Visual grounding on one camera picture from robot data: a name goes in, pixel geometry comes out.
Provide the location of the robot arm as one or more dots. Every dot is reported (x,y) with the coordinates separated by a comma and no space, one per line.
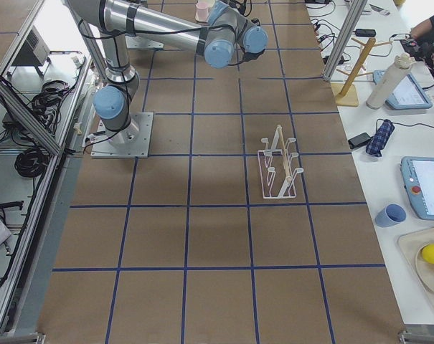
(115,20)

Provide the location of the pink cup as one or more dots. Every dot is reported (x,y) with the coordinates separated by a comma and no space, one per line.
(202,11)

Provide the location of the black power adapter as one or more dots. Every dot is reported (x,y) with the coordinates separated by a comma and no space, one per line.
(359,141)

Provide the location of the wooden mug tree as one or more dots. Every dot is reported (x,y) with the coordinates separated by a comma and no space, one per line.
(346,94)

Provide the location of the blue plaid folded umbrella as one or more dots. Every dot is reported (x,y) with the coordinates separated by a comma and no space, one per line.
(380,139)

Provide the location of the blue mug on desk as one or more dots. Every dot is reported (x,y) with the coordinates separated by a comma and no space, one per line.
(390,215)

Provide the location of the blue teach pendant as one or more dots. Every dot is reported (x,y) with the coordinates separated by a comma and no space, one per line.
(408,95)
(418,177)

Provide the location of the white cylindrical bottle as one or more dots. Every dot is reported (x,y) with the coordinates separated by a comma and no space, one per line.
(391,78)

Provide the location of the beige tray with plate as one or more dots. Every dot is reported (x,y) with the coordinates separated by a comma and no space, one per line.
(411,246)

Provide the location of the white wire cup rack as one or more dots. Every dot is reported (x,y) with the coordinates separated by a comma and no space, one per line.
(277,167)

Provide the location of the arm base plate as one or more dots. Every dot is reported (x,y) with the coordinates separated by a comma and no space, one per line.
(140,43)
(137,143)

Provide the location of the aluminium frame post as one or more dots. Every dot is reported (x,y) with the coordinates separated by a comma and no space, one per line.
(347,28)

